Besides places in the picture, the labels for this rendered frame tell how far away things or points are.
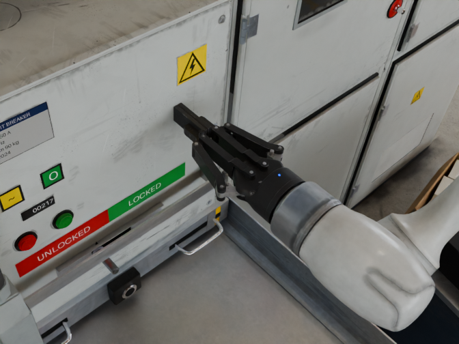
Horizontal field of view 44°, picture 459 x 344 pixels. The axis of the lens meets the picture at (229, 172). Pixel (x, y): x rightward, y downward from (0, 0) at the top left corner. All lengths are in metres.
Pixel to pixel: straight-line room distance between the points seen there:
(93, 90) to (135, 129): 0.12
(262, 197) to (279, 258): 0.42
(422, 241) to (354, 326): 0.33
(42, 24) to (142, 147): 0.23
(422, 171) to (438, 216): 1.83
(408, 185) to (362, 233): 1.90
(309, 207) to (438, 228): 0.21
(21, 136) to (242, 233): 0.61
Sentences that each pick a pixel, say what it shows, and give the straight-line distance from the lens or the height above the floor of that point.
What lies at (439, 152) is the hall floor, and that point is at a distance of 2.80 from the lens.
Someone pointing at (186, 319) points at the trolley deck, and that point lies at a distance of 1.10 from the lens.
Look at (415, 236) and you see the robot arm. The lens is 0.84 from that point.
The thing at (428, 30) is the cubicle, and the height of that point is 0.87.
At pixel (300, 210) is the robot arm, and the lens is 0.73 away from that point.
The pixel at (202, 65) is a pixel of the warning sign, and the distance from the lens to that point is 0.87.
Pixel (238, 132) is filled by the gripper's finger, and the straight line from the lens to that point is 0.84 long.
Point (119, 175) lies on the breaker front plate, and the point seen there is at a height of 1.16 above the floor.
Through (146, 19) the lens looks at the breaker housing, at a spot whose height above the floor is 1.39.
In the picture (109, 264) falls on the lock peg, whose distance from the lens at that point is 0.96.
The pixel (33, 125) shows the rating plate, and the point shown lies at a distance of 0.73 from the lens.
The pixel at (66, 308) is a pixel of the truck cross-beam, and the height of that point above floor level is 0.93.
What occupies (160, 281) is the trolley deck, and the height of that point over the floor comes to 0.85.
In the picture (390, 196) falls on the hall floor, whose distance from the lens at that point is 2.53.
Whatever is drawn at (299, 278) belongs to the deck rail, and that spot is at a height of 0.86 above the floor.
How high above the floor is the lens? 1.83
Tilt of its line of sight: 48 degrees down
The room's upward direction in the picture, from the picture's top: 6 degrees clockwise
